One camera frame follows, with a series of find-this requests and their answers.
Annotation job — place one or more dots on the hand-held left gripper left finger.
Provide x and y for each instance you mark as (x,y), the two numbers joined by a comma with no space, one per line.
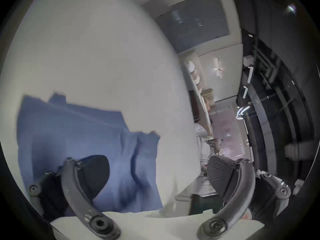
(75,184)

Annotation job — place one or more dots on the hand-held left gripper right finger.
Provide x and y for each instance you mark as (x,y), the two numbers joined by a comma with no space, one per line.
(237,184)

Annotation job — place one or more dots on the blue garment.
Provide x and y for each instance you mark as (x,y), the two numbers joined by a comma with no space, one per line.
(75,134)

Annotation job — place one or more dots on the bed with white sheet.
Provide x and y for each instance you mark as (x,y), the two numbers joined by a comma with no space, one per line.
(100,46)

